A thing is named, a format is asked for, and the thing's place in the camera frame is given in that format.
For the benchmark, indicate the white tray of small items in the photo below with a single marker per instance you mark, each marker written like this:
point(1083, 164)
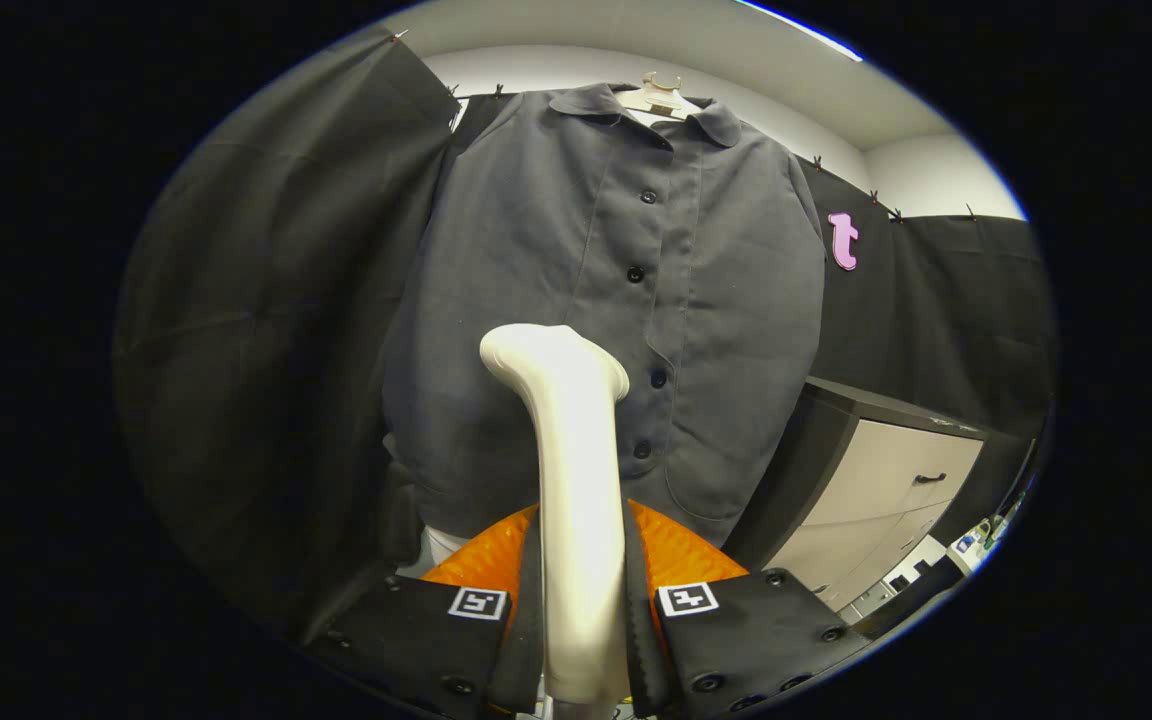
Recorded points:
point(976, 545)

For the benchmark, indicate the cream clothes hanger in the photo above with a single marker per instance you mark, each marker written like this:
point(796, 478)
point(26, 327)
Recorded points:
point(656, 98)

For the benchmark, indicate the grey top drawer cabinet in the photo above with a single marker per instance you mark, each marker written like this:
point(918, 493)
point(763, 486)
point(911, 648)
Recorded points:
point(886, 480)

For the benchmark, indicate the dark grey button shirt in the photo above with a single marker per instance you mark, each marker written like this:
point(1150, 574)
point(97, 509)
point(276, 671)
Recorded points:
point(516, 280)

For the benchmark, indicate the white stand base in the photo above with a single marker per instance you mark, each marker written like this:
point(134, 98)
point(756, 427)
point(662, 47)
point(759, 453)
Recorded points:
point(444, 548)

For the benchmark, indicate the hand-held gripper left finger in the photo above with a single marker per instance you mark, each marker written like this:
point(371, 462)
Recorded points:
point(528, 640)

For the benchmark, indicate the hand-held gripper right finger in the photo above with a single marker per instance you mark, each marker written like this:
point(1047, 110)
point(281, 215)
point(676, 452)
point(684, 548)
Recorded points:
point(638, 640)

